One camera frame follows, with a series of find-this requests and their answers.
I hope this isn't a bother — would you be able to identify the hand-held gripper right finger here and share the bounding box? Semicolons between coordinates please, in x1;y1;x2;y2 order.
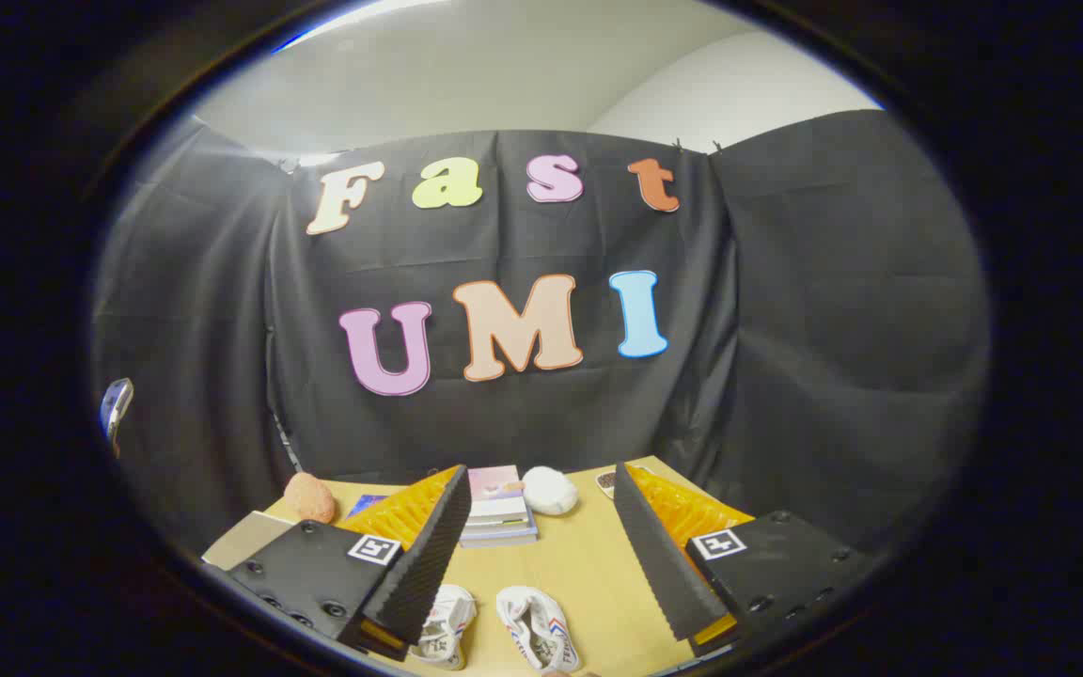
613;461;873;659

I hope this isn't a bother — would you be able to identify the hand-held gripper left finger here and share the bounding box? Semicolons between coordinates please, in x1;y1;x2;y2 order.
227;464;473;662

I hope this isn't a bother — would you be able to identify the white canvas shoe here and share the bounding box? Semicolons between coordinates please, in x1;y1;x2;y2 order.
410;584;479;670
495;586;582;674

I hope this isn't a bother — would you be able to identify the beige fabric storage box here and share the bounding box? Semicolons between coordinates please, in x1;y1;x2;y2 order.
201;511;298;572

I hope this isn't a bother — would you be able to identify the grey-blue cover book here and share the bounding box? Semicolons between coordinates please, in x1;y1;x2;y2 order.
460;522;541;549

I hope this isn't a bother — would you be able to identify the white cover book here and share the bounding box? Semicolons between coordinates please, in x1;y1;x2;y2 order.
464;496;533;529

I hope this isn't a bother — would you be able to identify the white plush ball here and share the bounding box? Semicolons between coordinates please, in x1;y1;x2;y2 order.
522;465;580;516

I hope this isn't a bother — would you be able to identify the orange rough sponge ball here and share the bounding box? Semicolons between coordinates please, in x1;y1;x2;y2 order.
284;472;337;525

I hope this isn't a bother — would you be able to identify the black backdrop cloth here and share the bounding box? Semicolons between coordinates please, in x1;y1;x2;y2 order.
90;108;992;556

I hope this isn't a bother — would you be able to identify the blue and white object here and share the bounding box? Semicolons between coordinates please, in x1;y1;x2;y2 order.
100;377;135;454

